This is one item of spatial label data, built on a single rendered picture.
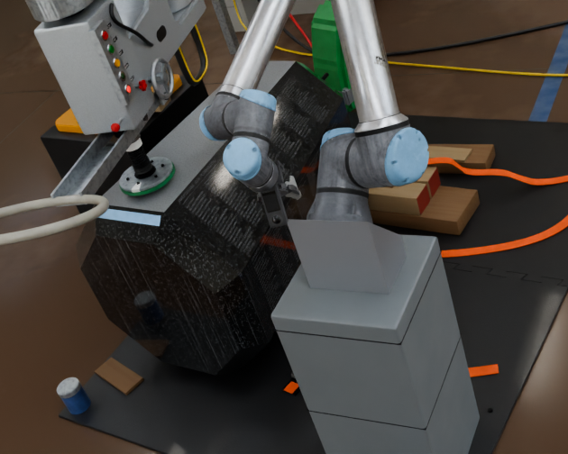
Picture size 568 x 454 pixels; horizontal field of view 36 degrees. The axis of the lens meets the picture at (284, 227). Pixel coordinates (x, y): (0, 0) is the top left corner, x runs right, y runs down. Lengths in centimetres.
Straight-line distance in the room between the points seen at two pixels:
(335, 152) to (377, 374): 65
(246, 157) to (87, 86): 116
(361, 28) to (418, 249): 71
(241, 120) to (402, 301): 74
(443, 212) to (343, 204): 164
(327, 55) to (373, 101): 274
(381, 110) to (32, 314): 271
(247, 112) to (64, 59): 112
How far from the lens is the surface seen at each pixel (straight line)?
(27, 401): 416
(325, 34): 507
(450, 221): 399
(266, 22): 234
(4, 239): 255
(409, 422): 273
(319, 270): 257
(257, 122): 209
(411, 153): 236
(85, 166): 313
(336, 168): 247
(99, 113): 315
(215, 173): 337
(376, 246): 243
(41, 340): 444
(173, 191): 329
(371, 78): 235
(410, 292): 253
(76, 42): 303
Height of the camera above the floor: 251
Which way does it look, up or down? 35 degrees down
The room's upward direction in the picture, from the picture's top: 20 degrees counter-clockwise
